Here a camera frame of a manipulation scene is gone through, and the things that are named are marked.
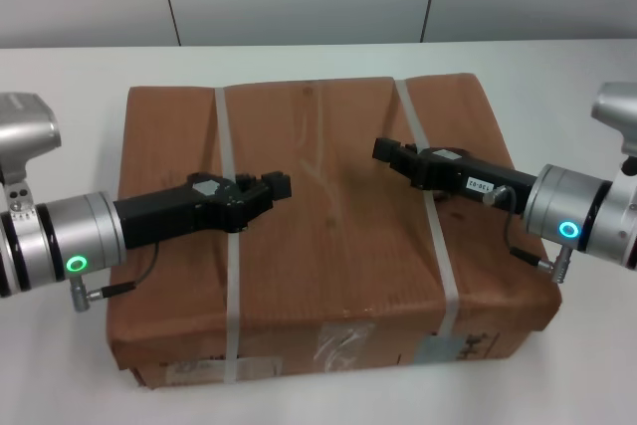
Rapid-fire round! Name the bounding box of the white plastic packing strap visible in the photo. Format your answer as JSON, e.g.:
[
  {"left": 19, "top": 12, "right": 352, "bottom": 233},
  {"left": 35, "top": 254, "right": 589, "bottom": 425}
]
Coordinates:
[
  {"left": 212, "top": 86, "right": 243, "bottom": 387},
  {"left": 394, "top": 77, "right": 465, "bottom": 339}
]

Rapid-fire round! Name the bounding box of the brown cardboard box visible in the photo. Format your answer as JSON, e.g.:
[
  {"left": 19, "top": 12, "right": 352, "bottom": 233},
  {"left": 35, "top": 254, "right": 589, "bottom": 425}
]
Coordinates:
[{"left": 106, "top": 71, "right": 563, "bottom": 390}]

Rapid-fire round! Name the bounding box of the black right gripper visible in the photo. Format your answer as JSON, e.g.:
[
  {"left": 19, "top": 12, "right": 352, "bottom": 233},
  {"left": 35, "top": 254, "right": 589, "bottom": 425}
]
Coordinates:
[{"left": 372, "top": 137, "right": 539, "bottom": 220}]

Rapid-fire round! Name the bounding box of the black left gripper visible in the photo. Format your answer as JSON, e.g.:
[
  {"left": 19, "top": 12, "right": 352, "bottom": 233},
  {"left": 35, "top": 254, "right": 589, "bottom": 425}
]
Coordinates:
[{"left": 112, "top": 171, "right": 294, "bottom": 250}]

